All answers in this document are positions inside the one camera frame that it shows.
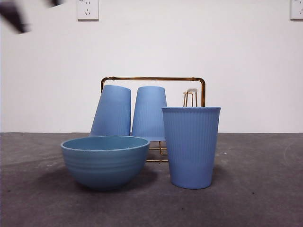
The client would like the blue ceramic bowl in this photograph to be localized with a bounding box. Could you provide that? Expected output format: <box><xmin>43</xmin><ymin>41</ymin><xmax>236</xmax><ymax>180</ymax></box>
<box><xmin>60</xmin><ymin>135</ymin><xmax>151</xmax><ymax>192</ymax></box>

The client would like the blue ribbed cup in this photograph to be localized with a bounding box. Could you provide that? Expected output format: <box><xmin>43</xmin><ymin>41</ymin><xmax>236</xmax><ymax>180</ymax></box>
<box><xmin>131</xmin><ymin>86</ymin><xmax>169</xmax><ymax>142</ymax></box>
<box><xmin>89</xmin><ymin>84</ymin><xmax>132</xmax><ymax>138</ymax></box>
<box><xmin>161</xmin><ymin>106</ymin><xmax>223</xmax><ymax>190</ymax></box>

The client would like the gold wire cup rack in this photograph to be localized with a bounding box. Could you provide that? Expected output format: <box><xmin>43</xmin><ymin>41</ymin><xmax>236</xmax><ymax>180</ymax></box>
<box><xmin>100</xmin><ymin>76</ymin><xmax>206</xmax><ymax>164</ymax></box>

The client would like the white wall socket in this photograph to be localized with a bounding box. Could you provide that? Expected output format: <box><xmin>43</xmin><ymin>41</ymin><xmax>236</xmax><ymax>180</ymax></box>
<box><xmin>77</xmin><ymin>0</ymin><xmax>100</xmax><ymax>21</ymax></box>
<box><xmin>290</xmin><ymin>0</ymin><xmax>303</xmax><ymax>21</ymax></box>

